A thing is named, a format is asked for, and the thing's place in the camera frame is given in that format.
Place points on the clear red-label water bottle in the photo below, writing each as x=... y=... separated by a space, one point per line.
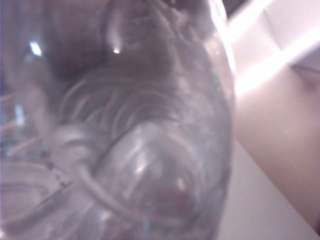
x=120 y=130

